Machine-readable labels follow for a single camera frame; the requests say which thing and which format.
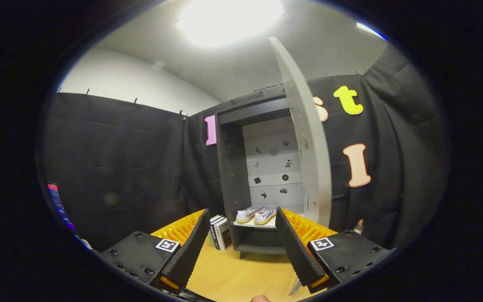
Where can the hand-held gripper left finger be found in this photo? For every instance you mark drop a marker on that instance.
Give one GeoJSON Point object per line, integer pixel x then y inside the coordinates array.
{"type": "Point", "coordinates": [191, 249]}

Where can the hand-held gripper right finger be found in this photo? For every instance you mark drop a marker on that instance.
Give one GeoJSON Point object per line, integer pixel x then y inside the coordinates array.
{"type": "Point", "coordinates": [294, 251]}

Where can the white canvas shoe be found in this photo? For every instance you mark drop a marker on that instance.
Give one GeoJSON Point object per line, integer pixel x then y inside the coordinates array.
{"type": "Point", "coordinates": [265, 215]}
{"type": "Point", "coordinates": [245, 214]}

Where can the dark grey shoe cabinet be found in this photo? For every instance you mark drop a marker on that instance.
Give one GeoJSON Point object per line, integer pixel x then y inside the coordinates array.
{"type": "Point", "coordinates": [233, 176]}

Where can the light grey shoe cabinet door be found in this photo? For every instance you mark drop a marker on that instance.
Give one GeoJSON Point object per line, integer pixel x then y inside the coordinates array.
{"type": "Point", "coordinates": [308, 147]}

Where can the white cabinet shelf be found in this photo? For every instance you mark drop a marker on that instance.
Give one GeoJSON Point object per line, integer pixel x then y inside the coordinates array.
{"type": "Point", "coordinates": [250, 224]}

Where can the white and grey book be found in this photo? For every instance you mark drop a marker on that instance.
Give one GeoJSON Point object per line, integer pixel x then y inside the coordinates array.
{"type": "Point", "coordinates": [224, 235]}

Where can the red and white marker pen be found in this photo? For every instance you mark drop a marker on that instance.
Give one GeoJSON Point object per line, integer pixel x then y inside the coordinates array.
{"type": "Point", "coordinates": [358, 228]}

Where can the black backdrop cloth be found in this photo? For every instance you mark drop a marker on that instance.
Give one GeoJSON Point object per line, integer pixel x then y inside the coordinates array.
{"type": "Point", "coordinates": [120, 167]}

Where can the monitor screen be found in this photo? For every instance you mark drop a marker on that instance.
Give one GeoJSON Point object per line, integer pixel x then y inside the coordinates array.
{"type": "Point", "coordinates": [59, 205]}

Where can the large ceiling light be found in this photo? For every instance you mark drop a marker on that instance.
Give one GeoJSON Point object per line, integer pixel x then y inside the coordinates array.
{"type": "Point", "coordinates": [229, 19]}

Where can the long ceiling light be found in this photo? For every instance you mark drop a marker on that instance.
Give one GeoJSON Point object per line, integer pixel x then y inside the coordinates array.
{"type": "Point", "coordinates": [370, 30]}

